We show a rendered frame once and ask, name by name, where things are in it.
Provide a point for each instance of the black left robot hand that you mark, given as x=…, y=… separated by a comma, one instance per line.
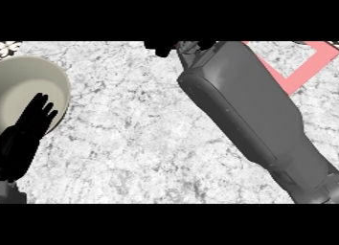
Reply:
x=16, y=146

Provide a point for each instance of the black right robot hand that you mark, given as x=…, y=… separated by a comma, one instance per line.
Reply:
x=160, y=47

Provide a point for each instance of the pink cutting board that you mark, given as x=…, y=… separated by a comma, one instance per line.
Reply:
x=309, y=69

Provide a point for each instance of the beige round bowl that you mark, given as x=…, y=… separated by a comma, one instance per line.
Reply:
x=20, y=79

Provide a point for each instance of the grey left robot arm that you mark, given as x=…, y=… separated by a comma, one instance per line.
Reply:
x=7, y=193

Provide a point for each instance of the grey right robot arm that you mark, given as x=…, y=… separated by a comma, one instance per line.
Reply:
x=256, y=118

